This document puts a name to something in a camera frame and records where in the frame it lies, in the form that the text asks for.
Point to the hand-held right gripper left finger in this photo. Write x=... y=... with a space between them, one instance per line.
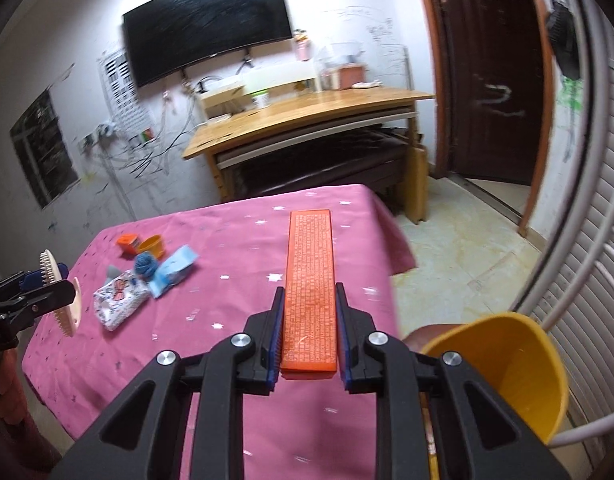
x=274 y=340

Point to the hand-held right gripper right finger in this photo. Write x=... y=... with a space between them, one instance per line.
x=343 y=340

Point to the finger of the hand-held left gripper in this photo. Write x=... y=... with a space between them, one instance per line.
x=42 y=276
x=47 y=297

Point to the round beige brush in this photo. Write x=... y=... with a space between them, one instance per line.
x=72 y=317

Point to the long orange box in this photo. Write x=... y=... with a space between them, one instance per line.
x=309 y=285

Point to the printed white tissue pack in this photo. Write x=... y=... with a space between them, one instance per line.
x=119 y=300

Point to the small orange box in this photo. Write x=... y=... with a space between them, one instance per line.
x=128 y=243

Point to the blue yarn ball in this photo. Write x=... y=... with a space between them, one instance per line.
x=146 y=264

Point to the yellow-orange cup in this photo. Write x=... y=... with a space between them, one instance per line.
x=152 y=247

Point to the light blue packet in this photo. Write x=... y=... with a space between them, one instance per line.
x=172 y=272

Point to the yellow plastic bin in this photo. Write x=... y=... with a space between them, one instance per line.
x=512 y=360

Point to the white metal chair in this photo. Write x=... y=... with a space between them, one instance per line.
x=424 y=337

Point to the pink star-print tablecloth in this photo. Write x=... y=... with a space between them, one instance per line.
x=227 y=260

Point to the eye chart poster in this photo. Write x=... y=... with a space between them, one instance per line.
x=124 y=95

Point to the wooden desk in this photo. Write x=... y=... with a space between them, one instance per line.
x=297 y=120

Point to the white cream jar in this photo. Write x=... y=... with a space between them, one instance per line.
x=260 y=100

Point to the wooden desk shelf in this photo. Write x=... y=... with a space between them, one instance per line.
x=222 y=99

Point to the small white object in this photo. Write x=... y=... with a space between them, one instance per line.
x=367 y=85

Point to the white louvered door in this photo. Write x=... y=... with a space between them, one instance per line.
x=602 y=340

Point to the salmon storage box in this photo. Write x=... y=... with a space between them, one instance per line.
x=349 y=77

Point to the dark brown door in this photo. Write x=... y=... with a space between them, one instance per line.
x=487 y=60
x=431 y=85

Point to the clear plastic box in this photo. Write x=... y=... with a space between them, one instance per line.
x=339 y=55

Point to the pink cup on desk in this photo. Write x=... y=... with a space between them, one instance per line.
x=302 y=47

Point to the black hanging bag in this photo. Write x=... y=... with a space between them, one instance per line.
x=564 y=35

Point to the wall niche with shelves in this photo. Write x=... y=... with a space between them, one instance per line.
x=44 y=150

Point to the white wall charger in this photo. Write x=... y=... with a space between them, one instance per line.
x=106 y=131

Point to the black wall television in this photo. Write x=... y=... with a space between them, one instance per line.
x=207 y=25

